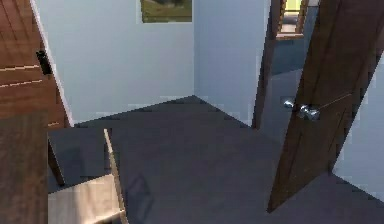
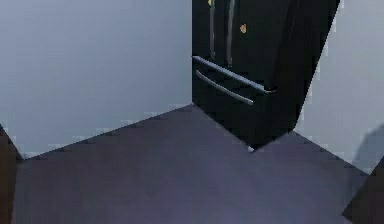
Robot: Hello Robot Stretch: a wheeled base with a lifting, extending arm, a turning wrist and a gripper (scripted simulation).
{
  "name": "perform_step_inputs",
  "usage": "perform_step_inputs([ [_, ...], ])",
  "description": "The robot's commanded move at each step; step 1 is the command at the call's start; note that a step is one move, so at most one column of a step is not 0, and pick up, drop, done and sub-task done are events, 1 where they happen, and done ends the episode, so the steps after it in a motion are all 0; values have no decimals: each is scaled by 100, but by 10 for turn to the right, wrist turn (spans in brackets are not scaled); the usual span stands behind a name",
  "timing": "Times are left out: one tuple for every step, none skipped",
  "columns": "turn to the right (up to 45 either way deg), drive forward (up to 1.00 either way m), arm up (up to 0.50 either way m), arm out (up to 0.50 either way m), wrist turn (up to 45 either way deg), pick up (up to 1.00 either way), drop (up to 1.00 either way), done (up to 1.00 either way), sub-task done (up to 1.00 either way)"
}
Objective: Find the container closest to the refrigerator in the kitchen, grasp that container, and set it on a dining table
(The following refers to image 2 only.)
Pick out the grey fridge door handle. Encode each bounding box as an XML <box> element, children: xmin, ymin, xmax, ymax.
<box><xmin>208</xmin><ymin>0</ymin><xmax>216</xmax><ymax>60</ymax></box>
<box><xmin>226</xmin><ymin>0</ymin><xmax>236</xmax><ymax>66</ymax></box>

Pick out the grey fridge drawer handle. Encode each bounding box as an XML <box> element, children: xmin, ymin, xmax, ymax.
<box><xmin>195</xmin><ymin>69</ymin><xmax>255</xmax><ymax>106</ymax></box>

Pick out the black refrigerator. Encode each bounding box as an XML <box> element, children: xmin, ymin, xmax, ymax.
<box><xmin>191</xmin><ymin>0</ymin><xmax>341</xmax><ymax>150</ymax></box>

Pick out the black cabinet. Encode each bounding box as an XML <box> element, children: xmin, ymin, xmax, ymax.
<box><xmin>341</xmin><ymin>156</ymin><xmax>384</xmax><ymax>224</ymax></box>

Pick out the dark brown cabinet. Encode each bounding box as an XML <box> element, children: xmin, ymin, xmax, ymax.
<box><xmin>0</xmin><ymin>123</ymin><xmax>24</xmax><ymax>224</ymax></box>

